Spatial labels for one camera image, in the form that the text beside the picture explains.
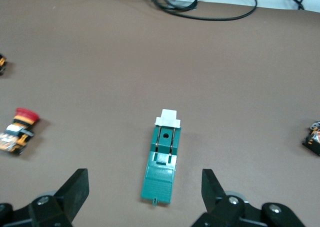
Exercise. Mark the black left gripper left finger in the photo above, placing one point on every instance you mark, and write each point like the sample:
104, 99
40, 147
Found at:
75, 189

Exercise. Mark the black pushbutton orange contact block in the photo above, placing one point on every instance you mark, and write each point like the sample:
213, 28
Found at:
313, 139

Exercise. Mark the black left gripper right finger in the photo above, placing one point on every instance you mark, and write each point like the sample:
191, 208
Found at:
212, 189

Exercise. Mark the red emergency stop orange block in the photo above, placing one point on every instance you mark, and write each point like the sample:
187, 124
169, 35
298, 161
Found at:
20, 134

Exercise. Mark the small orange contact block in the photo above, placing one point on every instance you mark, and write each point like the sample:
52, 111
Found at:
2, 63

